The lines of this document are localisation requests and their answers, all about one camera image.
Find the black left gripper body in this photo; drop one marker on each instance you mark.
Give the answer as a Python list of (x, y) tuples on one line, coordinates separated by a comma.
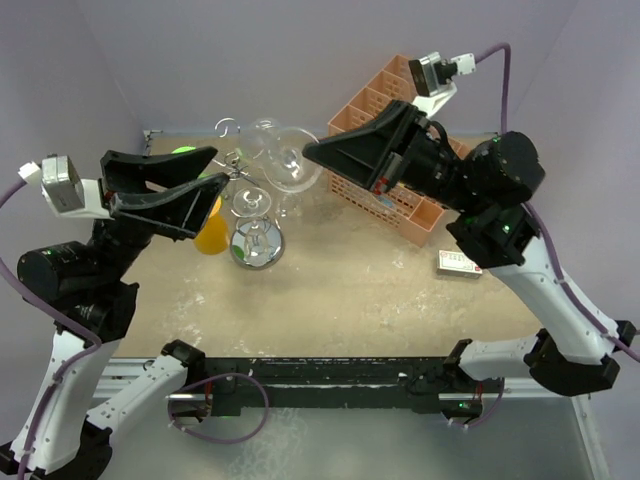
[(105, 197)]

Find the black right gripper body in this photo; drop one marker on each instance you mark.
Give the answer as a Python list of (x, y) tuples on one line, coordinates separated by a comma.
[(402, 149)]

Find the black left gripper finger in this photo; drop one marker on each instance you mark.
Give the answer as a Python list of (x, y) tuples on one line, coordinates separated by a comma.
[(177, 213), (129, 173)]

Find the orange plastic goblet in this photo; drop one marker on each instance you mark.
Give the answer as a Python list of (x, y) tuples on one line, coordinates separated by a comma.
[(214, 237)]

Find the green plastic goblet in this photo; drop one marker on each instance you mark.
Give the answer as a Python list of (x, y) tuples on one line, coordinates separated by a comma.
[(185, 149)]

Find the clear wine glass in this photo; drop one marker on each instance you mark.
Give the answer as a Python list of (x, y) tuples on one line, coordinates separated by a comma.
[(289, 205), (286, 167), (256, 242)]

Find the pink tinted wine glass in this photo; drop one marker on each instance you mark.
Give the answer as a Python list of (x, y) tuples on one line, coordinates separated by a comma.
[(258, 139)]

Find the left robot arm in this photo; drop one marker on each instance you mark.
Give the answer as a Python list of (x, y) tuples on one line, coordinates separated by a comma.
[(81, 286)]

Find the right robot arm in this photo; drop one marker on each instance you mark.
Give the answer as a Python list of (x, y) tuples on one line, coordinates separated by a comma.
[(490, 189)]

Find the orange plastic file organizer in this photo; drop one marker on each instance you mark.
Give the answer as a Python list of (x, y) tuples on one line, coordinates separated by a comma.
[(412, 215)]

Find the white card box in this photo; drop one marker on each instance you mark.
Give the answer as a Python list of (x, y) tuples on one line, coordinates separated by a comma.
[(458, 264)]

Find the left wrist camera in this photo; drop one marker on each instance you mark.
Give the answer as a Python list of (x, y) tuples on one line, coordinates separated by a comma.
[(66, 193)]

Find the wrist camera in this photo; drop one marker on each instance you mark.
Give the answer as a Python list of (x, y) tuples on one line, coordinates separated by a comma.
[(433, 79), (66, 193)]

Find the silver wire wine glass rack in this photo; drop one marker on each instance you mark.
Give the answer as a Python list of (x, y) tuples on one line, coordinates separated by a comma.
[(240, 178)]

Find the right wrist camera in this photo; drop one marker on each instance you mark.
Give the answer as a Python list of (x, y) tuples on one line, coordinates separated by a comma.
[(433, 79)]

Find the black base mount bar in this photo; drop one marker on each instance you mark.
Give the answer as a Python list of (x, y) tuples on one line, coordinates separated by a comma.
[(423, 385)]

